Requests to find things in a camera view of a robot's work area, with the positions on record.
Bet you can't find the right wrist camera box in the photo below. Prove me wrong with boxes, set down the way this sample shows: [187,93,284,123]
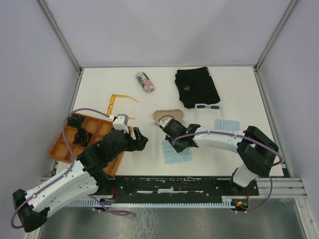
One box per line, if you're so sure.
[157,119,171,129]

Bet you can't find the right corner aluminium post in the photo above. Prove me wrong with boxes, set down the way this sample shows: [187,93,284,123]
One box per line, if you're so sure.
[254,0,300,71]

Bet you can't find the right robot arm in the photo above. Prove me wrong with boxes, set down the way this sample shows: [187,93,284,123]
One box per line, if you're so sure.
[159,119,283,195]

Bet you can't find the light blue cable duct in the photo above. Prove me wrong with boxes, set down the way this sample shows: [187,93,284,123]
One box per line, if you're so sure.
[69,196,237,208]

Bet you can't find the corner aluminium post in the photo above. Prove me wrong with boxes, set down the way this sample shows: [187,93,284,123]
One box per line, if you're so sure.
[36,0,82,72]
[254,0,300,71]

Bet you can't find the flag print glasses case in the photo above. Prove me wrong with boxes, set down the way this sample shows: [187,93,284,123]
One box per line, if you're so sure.
[136,72,155,93]

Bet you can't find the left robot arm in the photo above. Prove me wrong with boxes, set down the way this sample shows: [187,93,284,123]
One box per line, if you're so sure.
[12,127,148,233]

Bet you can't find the white frame sunglasses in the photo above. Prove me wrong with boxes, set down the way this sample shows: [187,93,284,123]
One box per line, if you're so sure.
[193,103,224,130]

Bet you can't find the black sunglasses in tray middle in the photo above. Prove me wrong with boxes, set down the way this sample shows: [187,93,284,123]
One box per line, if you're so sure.
[73,127,92,147]

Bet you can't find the map print glasses case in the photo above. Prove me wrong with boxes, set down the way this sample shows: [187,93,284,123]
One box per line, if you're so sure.
[153,109,184,125]

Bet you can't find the black folded cloth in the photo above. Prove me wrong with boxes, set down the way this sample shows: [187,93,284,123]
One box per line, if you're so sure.
[175,67,220,109]

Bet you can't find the aluminium frame rail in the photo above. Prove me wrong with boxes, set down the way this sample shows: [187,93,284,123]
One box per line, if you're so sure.
[48,176,306,198]

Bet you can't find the light blue cleaning cloth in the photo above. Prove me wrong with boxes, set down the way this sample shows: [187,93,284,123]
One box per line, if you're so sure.
[162,140,192,165]

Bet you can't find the orange sunglasses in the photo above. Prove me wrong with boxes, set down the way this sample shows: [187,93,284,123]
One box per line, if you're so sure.
[107,94,139,115]

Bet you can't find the orange compartment tray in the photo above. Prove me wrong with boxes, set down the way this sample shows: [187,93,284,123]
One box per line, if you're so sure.
[47,112,133,178]

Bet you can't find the black sunglasses in tray corner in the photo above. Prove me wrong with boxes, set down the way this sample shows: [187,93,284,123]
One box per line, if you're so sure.
[67,114,84,128]

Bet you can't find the left corner aluminium post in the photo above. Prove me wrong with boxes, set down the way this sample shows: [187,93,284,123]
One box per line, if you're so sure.
[36,0,82,72]

